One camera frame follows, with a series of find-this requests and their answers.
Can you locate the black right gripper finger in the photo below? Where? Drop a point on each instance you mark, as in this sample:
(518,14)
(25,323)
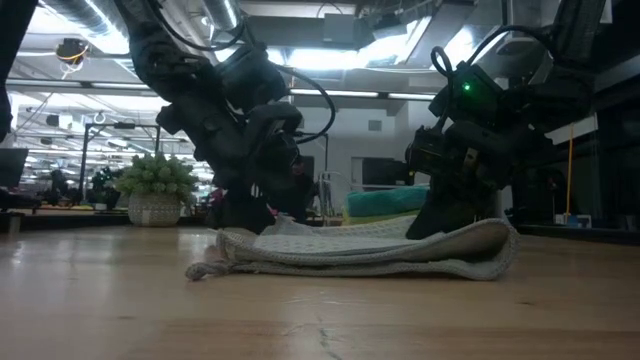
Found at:
(450,210)

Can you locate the black background robot arm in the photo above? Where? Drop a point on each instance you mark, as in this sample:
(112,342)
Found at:
(60,187)

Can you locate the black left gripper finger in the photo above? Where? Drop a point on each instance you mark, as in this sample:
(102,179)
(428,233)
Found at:
(245,210)
(290,190)

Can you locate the blue and white box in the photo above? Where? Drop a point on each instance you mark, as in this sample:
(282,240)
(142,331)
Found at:
(575,221)

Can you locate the potted artificial green plant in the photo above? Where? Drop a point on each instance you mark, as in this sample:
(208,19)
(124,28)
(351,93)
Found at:
(157,177)

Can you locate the long ceiling light bar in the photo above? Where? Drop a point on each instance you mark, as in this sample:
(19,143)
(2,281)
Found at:
(350,93)
(100,86)

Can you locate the ceiling light panel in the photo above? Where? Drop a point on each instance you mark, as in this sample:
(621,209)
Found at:
(320,59)

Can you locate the black cabinet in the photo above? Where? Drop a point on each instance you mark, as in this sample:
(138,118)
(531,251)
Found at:
(382,172)

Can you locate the grey microfiber towel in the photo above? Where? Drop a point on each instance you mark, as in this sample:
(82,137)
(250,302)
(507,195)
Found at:
(375,250)

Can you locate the clear plastic bin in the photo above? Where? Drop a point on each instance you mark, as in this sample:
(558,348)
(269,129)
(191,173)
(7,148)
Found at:
(332,195)

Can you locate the lime green microfiber towel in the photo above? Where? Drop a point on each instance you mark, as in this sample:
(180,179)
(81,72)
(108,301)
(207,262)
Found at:
(375,218)

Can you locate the dark background screen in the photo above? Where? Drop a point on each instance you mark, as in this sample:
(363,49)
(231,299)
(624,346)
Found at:
(12,167)

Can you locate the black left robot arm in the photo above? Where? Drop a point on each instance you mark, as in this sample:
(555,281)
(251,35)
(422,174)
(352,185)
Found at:
(160,60)

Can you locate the teal microfiber towel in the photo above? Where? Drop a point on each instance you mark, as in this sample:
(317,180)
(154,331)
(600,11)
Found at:
(385,200)

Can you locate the black background rig frame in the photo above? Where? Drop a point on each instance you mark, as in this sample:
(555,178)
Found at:
(122,126)

